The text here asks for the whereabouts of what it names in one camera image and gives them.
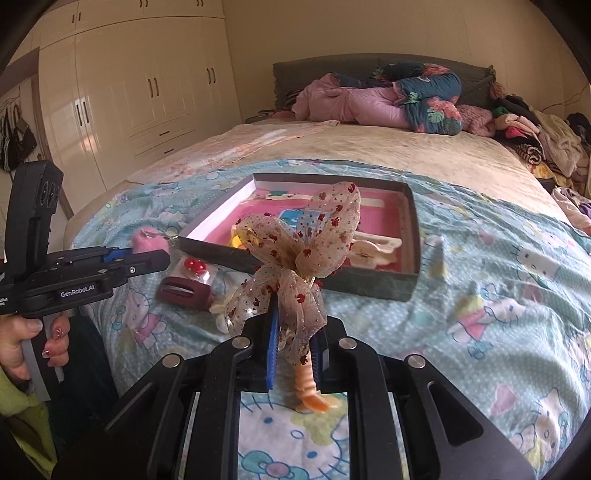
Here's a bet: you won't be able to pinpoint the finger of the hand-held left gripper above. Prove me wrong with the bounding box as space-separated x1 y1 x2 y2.
51 246 136 266
55 251 171 291

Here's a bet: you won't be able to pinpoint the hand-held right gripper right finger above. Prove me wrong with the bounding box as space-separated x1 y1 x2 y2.
310 318 536 480

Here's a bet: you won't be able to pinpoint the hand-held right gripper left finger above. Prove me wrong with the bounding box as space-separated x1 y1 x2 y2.
51 314 280 480

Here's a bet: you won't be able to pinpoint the pink fluffy pom-pom keychain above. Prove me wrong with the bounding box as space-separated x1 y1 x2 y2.
130 227 180 256

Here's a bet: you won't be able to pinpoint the maroon hair claw clip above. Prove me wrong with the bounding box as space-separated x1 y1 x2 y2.
157 256 218 311

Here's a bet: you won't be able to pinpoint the dark grey box pink inside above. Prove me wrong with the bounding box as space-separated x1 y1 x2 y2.
178 173 422 303

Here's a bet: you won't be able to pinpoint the gauze bow hair clip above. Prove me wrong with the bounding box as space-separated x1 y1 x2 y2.
225 181 362 414

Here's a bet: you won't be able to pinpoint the person's left forearm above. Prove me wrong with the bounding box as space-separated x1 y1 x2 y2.
0 369 58 478

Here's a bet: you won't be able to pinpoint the person's left hand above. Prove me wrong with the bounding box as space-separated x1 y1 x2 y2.
0 314 70 384

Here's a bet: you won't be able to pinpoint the hanging handbags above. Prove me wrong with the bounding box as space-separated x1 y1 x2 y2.
0 104 38 172

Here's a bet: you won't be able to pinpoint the yellow hair clip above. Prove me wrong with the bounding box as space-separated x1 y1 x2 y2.
229 224 252 250

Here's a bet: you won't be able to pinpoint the person's leg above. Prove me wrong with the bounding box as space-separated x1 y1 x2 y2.
58 314 122 446

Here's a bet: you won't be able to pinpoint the beige hair clip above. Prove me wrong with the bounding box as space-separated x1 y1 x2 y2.
348 233 402 269

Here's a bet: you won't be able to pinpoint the cream wardrobe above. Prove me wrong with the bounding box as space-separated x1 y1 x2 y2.
37 0 243 192

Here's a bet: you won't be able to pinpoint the beige bedspread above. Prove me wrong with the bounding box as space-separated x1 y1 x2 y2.
65 120 568 241

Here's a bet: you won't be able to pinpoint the dark floral quilt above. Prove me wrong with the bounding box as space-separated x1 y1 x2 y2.
330 62 465 134

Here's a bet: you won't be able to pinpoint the pile of clothes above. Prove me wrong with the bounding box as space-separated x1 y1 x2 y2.
489 83 591 232

